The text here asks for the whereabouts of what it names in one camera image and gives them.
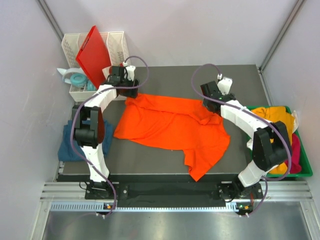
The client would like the orange t shirt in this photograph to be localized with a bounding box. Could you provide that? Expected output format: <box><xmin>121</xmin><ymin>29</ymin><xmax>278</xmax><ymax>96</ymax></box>
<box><xmin>114</xmin><ymin>93</ymin><xmax>231</xmax><ymax>181</ymax></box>

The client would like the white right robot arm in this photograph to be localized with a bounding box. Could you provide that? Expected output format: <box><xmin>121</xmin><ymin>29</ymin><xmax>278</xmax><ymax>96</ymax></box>
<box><xmin>200</xmin><ymin>78</ymin><xmax>292</xmax><ymax>198</ymax></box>

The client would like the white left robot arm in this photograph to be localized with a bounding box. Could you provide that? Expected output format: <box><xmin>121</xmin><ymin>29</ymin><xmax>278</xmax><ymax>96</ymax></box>
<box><xmin>70</xmin><ymin>62</ymin><xmax>139</xmax><ymax>199</ymax></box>

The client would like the red patterned booklet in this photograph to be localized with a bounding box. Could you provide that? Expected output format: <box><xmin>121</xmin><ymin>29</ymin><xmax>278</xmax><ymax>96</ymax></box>
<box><xmin>102</xmin><ymin>66</ymin><xmax>112</xmax><ymax>79</ymax></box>

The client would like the red plastic board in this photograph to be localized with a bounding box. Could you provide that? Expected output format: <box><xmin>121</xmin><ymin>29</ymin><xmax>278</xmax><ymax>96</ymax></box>
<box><xmin>75</xmin><ymin>25</ymin><xmax>112</xmax><ymax>89</ymax></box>

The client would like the yellow t shirt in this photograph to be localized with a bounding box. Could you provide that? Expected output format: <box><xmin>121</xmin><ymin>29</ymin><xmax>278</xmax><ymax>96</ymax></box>
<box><xmin>251</xmin><ymin>106</ymin><xmax>302</xmax><ymax>174</ymax></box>

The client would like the folded blue t shirt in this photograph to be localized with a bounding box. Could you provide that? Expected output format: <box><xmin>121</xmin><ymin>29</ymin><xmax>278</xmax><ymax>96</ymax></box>
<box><xmin>57</xmin><ymin>120</ymin><xmax>114</xmax><ymax>162</ymax></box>

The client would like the magenta t shirt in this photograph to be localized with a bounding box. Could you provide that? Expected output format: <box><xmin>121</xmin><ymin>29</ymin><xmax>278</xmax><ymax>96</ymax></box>
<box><xmin>289</xmin><ymin>133</ymin><xmax>302</xmax><ymax>174</ymax></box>

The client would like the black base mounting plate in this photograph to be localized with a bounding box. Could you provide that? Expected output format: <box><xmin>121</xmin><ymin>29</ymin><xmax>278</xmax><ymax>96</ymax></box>
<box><xmin>85</xmin><ymin>173</ymin><xmax>263</xmax><ymax>207</ymax></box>

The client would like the green plastic bin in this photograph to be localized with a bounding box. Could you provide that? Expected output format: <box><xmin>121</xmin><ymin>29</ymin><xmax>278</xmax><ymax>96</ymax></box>
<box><xmin>247</xmin><ymin>106</ymin><xmax>313</xmax><ymax>178</ymax></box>

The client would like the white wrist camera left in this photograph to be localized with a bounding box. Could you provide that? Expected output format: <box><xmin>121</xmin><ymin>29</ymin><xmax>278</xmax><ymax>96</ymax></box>
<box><xmin>122</xmin><ymin>61</ymin><xmax>136</xmax><ymax>82</ymax></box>

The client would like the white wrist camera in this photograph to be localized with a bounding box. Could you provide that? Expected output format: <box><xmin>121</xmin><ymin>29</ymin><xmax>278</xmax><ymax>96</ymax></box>
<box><xmin>217</xmin><ymin>73</ymin><xmax>233</xmax><ymax>95</ymax></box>
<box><xmin>122</xmin><ymin>61</ymin><xmax>136</xmax><ymax>82</ymax></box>

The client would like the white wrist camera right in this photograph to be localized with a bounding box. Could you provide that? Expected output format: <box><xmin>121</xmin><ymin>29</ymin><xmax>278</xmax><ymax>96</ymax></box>
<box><xmin>217</xmin><ymin>73</ymin><xmax>233</xmax><ymax>95</ymax></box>

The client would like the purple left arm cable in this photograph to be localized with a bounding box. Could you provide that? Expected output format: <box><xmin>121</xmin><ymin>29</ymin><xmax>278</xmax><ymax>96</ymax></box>
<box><xmin>69</xmin><ymin>55</ymin><xmax>150</xmax><ymax>217</ymax></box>

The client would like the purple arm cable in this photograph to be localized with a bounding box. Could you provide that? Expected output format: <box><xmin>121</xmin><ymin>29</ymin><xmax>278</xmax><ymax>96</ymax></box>
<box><xmin>69</xmin><ymin>55</ymin><xmax>150</xmax><ymax>217</ymax></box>
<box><xmin>190</xmin><ymin>63</ymin><xmax>293</xmax><ymax>217</ymax></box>

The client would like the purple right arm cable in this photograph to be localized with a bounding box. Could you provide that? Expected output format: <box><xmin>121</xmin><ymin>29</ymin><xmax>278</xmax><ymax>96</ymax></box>
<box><xmin>190</xmin><ymin>63</ymin><xmax>293</xmax><ymax>217</ymax></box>

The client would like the grey slotted cable duct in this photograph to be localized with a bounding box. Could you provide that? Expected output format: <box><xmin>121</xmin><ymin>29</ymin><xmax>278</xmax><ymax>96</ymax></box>
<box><xmin>50</xmin><ymin>201</ymin><xmax>249</xmax><ymax>213</ymax></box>

